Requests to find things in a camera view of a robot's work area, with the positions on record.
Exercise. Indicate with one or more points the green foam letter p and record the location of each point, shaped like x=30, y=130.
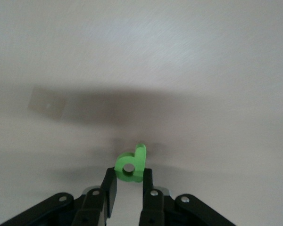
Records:
x=139, y=162

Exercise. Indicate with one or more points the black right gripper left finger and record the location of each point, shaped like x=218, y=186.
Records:
x=94, y=207

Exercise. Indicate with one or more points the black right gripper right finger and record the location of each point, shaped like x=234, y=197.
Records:
x=153, y=207

